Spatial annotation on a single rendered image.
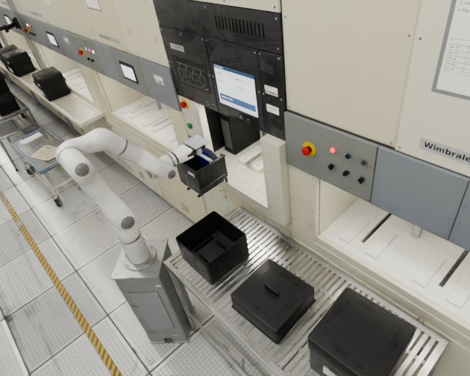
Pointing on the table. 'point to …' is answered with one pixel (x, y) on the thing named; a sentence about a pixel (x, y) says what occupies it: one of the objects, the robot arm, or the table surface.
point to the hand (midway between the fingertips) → (195, 145)
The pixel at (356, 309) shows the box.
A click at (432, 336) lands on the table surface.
